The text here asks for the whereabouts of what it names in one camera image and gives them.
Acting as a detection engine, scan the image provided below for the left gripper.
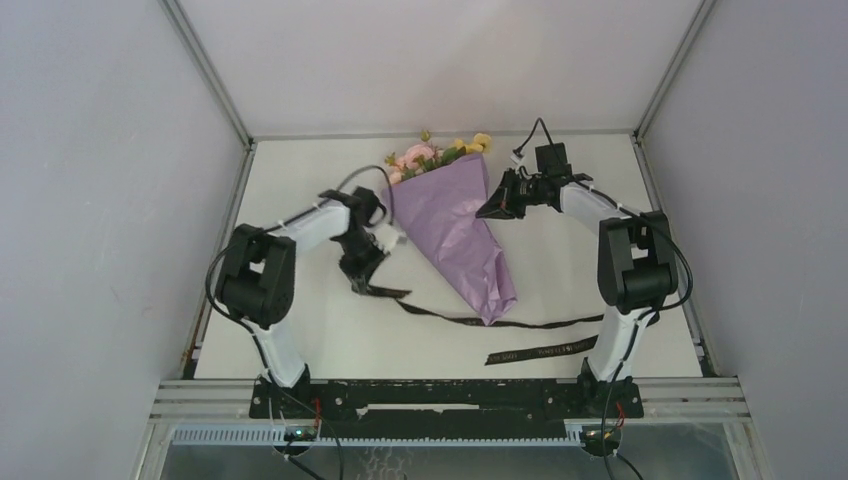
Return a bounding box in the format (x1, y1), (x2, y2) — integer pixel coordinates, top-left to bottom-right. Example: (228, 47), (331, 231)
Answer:
(335, 230), (390, 294)

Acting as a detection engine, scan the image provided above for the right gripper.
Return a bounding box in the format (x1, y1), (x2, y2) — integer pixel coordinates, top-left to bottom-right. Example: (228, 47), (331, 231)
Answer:
(476, 167), (546, 220)

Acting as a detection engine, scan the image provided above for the black ribbon strap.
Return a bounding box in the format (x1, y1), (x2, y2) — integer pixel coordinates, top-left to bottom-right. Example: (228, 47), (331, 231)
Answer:
(360, 284), (605, 367)

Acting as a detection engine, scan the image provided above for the yellow fake flower stem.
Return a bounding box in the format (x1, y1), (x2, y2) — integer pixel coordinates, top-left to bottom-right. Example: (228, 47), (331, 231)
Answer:
(465, 133), (492, 154)
(440, 138), (474, 165)

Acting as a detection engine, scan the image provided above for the pink purple wrapping paper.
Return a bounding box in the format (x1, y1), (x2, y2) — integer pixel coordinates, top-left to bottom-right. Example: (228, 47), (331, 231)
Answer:
(381, 153), (517, 326)

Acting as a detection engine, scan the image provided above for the pink fake flower stem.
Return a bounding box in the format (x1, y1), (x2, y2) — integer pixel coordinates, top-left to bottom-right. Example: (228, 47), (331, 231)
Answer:
(397, 130), (442, 178)
(384, 152), (409, 185)

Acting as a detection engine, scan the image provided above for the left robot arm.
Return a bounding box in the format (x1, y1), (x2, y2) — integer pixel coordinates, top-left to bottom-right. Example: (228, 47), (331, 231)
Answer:
(204, 187), (407, 417)

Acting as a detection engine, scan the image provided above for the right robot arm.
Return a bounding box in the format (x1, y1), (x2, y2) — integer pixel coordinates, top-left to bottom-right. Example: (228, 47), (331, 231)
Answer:
(476, 142), (682, 416)

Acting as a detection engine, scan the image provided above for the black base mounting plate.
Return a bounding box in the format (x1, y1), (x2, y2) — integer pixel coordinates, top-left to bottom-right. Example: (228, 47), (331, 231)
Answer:
(248, 379), (644, 441)

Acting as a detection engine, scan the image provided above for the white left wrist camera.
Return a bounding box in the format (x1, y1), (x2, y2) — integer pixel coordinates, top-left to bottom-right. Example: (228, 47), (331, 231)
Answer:
(372, 223), (408, 254)

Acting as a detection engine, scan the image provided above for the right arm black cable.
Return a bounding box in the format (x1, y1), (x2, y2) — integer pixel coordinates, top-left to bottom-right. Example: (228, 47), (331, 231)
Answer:
(513, 117), (695, 432)

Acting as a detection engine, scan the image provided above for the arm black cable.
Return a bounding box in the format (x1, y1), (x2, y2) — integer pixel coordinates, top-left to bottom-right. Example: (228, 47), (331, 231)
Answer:
(203, 164), (399, 425)
(513, 117), (695, 432)

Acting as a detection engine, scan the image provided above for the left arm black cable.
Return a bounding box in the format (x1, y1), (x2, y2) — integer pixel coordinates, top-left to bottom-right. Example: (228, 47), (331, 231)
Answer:
(203, 164), (399, 425)

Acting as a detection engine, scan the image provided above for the white cable duct rail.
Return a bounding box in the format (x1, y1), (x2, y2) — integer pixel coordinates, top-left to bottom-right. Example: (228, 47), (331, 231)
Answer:
(170, 423), (584, 447)

